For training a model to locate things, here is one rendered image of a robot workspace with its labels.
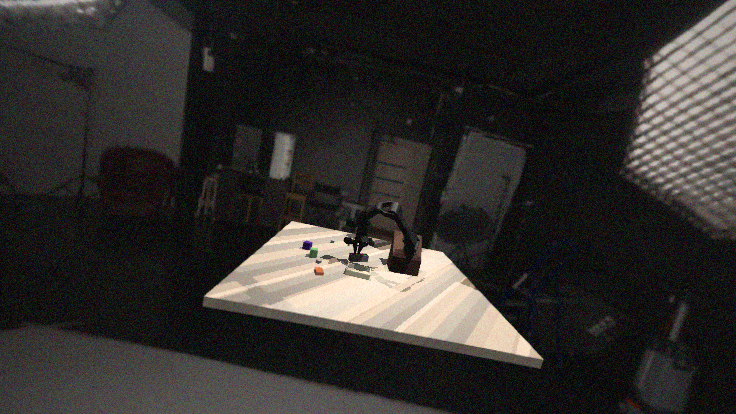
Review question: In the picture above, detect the white square tray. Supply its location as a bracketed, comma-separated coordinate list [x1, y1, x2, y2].
[345, 263, 371, 280]

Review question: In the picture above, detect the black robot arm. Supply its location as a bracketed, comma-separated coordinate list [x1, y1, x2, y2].
[345, 201, 420, 255]

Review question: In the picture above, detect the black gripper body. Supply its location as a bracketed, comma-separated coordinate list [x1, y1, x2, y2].
[343, 230, 375, 246]

